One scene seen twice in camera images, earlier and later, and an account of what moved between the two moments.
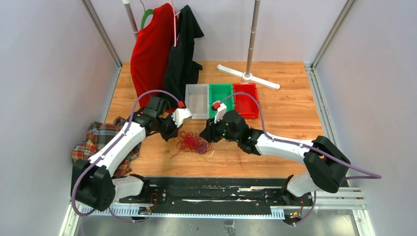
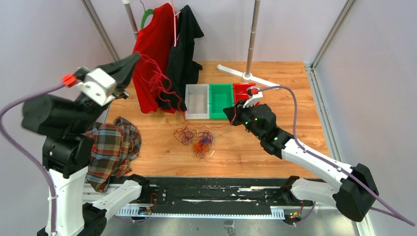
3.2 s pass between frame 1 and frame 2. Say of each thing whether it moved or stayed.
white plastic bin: stayed
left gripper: moved
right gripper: moved
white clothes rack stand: stayed
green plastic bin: stayed
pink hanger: stayed
